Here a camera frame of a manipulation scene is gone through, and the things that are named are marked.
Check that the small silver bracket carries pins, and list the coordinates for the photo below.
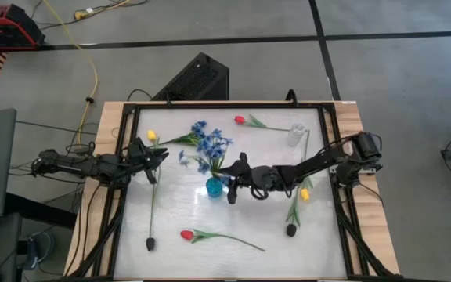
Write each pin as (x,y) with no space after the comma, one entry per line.
(367,170)

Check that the yellow artificial tulip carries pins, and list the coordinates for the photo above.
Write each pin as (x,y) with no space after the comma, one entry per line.
(305,194)
(152,135)

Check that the black power adapter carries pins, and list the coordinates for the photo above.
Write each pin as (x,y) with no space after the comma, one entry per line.
(35,250)

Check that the black aluminium table frame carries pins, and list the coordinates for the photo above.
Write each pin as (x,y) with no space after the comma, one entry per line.
(225,105)

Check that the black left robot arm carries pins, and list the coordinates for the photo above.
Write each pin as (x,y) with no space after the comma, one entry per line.
(92,164)

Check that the blue artificial flower bunch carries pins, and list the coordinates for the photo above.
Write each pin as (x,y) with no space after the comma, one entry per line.
(213,147)

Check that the red and black toolbox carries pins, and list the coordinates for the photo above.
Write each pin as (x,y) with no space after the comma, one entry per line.
(2,27)

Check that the clear textured glass vase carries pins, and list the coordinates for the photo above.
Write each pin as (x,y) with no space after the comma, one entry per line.
(296,134)

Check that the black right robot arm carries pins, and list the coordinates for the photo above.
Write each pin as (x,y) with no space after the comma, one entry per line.
(319,160)

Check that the red artificial tulip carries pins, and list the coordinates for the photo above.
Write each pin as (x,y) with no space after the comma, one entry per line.
(240,120)
(186,235)

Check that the black computer tower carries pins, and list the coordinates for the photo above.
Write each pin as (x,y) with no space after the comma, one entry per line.
(198,78)

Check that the single blue flower stalk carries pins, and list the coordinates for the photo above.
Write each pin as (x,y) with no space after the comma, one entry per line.
(199,127)

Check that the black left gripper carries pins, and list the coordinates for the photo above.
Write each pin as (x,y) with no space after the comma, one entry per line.
(137,156)

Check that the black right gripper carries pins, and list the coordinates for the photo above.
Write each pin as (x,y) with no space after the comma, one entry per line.
(253,176)

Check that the blue glass vase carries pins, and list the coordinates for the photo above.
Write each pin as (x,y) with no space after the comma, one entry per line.
(214,188)

